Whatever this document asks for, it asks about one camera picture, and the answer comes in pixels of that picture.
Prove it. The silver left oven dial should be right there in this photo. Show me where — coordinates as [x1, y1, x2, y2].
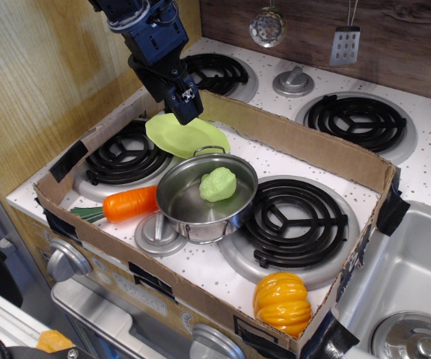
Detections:
[46, 238, 92, 283]

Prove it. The hanging steel slotted spatula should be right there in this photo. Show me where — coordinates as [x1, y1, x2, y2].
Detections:
[329, 1, 361, 67]

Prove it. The orange object bottom left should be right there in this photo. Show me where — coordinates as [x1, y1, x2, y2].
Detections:
[35, 330, 74, 353]

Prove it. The black burner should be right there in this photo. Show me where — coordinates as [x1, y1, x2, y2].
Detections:
[219, 176, 360, 290]
[183, 53, 258, 103]
[295, 91, 418, 165]
[73, 119, 177, 203]

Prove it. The grey back stove knob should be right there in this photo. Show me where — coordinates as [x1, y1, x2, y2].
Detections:
[272, 67, 315, 98]

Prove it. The back left black burner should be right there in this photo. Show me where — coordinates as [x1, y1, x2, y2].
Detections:
[183, 53, 258, 103]

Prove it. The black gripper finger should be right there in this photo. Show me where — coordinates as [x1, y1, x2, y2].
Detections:
[185, 85, 204, 119]
[165, 89, 194, 125]

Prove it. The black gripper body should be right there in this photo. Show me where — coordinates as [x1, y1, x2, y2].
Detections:
[128, 49, 197, 105]

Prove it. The small steel pan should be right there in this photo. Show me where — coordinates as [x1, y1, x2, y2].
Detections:
[156, 146, 258, 245]

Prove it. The hanging steel skimmer ladle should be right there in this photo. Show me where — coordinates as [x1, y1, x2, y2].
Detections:
[249, 1, 287, 49]

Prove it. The silver oven dial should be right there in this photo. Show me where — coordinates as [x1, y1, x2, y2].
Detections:
[189, 323, 245, 359]
[46, 238, 92, 283]

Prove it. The steel sink basin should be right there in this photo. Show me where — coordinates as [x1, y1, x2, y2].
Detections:
[336, 202, 431, 358]

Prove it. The silver right oven dial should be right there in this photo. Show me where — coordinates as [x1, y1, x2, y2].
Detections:
[189, 323, 245, 359]

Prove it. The grey stove knob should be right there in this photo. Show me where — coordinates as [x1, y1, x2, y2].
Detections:
[135, 211, 186, 257]
[272, 67, 315, 98]

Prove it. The back right black burner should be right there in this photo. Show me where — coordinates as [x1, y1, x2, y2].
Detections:
[295, 91, 418, 165]

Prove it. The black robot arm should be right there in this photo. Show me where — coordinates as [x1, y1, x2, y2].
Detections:
[91, 1, 204, 125]

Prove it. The orange toy bell pepper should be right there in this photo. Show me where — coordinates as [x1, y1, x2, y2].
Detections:
[252, 272, 312, 338]

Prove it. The front right black burner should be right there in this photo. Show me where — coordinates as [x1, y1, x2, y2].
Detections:
[219, 176, 360, 290]

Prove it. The orange toy carrot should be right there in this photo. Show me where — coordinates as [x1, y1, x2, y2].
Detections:
[70, 185, 158, 223]

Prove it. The silver oven door handle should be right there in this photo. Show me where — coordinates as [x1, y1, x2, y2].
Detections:
[51, 279, 164, 358]

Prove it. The front left black burner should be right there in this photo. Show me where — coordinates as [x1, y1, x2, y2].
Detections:
[73, 119, 177, 203]

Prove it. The grey front stove knob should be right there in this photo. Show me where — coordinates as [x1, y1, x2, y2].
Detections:
[135, 211, 186, 257]

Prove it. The light green plastic plate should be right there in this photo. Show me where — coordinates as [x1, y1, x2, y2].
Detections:
[145, 114, 230, 159]

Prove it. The light green toy broccoli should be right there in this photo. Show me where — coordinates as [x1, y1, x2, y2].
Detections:
[199, 167, 237, 203]

